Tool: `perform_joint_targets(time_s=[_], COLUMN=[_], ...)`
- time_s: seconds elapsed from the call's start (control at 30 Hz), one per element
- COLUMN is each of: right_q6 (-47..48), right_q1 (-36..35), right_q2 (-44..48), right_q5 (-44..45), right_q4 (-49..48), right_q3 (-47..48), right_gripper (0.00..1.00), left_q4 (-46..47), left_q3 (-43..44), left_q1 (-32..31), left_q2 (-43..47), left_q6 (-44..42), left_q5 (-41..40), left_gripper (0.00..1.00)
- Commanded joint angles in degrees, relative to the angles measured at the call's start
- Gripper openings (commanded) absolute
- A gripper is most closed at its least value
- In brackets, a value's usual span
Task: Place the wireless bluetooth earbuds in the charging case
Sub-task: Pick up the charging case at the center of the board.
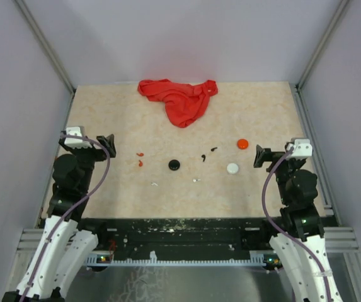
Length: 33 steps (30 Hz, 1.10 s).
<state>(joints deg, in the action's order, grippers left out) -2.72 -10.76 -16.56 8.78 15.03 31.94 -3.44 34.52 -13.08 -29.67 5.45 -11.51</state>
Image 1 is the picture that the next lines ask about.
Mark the red crumpled cloth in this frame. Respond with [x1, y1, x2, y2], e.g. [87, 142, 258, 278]
[137, 79, 218, 128]

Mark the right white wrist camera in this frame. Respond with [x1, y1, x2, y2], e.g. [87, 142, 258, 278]
[285, 138, 313, 160]

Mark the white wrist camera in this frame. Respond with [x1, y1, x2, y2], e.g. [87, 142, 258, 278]
[285, 138, 313, 160]
[64, 126, 91, 149]

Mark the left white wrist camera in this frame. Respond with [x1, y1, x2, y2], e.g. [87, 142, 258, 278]
[64, 126, 91, 149]

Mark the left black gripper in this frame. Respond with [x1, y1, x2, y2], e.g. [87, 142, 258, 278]
[59, 133, 116, 191]

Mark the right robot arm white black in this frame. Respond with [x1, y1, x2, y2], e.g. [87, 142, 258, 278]
[253, 138, 342, 301]

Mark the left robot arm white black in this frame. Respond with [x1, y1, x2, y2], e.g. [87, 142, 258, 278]
[3, 129, 117, 301]

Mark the white earbud charging case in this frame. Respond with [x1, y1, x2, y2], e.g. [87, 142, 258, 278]
[226, 163, 239, 175]

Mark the black earbud charging case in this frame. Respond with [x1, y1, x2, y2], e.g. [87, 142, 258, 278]
[168, 159, 181, 171]

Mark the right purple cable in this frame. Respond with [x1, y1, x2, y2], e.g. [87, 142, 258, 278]
[261, 147, 331, 302]

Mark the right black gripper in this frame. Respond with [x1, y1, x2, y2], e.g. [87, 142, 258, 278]
[253, 144, 304, 204]

